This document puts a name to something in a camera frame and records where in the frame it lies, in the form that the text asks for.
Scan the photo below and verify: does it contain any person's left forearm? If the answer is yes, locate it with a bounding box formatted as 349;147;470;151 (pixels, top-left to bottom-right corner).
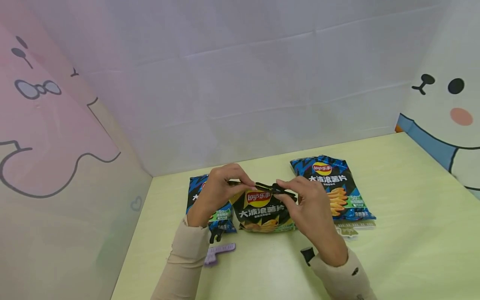
150;216;211;300

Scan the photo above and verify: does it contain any person's right forearm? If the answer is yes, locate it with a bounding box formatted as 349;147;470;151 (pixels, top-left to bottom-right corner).
309;248;378;300

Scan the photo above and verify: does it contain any person's right hand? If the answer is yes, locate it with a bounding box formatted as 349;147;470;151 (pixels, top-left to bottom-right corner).
275;175;348;267

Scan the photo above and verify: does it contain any black crisp packet green bottom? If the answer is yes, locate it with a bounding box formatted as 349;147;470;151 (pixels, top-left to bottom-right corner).
229;187;298;233

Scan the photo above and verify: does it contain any purple bag clip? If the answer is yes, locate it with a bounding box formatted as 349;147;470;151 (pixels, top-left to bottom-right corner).
204;242;237;267

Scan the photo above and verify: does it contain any olive bag clip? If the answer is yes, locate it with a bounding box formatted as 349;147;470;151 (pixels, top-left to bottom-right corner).
335;220;376;241

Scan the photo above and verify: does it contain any person's left hand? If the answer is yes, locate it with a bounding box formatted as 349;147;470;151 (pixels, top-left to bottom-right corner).
187;163;258;228

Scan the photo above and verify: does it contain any black bag clip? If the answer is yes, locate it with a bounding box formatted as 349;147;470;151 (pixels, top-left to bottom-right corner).
228;180;298;203

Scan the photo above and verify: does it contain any blue black crisp packet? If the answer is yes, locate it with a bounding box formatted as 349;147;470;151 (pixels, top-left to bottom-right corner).
289;155;377;223
186;174;238;234

